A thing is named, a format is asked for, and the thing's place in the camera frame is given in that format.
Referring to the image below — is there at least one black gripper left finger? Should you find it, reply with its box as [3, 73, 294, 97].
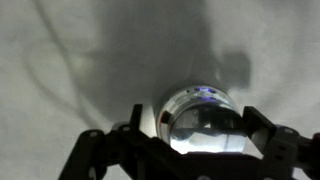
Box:
[59, 103, 201, 180]

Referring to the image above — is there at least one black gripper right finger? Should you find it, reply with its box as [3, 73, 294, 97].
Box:
[240, 105, 320, 180]

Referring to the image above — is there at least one shiny metal round container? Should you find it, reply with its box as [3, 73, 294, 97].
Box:
[155, 84, 242, 143]

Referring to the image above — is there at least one white wrinkled cloth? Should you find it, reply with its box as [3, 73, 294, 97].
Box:
[0, 0, 320, 180]

